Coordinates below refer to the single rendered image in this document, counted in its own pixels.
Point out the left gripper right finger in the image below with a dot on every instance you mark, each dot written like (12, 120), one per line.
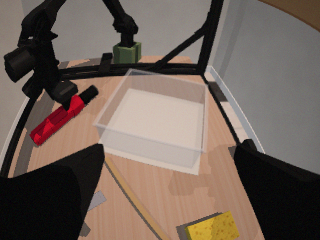
(284, 197)

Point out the tan wooden stick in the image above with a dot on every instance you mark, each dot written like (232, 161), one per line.
(135, 201)

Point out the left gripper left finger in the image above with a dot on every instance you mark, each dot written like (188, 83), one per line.
(51, 202)

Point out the yellow sponge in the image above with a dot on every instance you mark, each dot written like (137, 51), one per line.
(220, 227)

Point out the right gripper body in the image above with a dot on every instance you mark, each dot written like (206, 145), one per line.
(62, 91)

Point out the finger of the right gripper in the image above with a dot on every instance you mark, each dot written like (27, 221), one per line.
(66, 104)
(49, 90)

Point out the grey flat bar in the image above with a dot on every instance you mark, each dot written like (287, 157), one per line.
(98, 198)

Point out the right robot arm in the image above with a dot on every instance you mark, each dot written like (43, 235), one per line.
(37, 24)

